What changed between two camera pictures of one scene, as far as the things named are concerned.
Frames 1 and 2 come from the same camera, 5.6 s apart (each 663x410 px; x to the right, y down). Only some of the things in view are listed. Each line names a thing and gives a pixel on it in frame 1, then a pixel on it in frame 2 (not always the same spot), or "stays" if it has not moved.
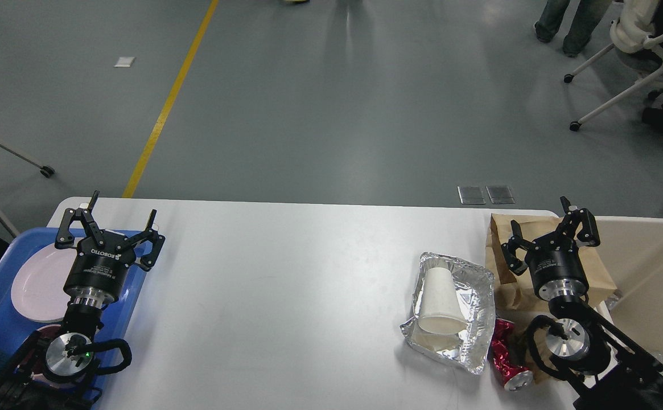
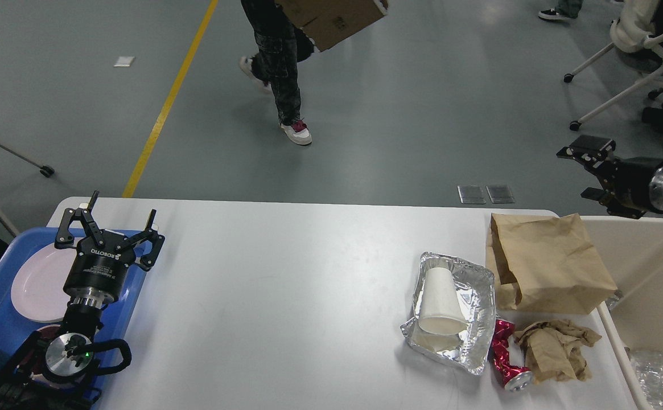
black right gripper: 555,266 -> 643,183
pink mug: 41,373 stays
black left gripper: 97,271 stays
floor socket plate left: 471,195 stays
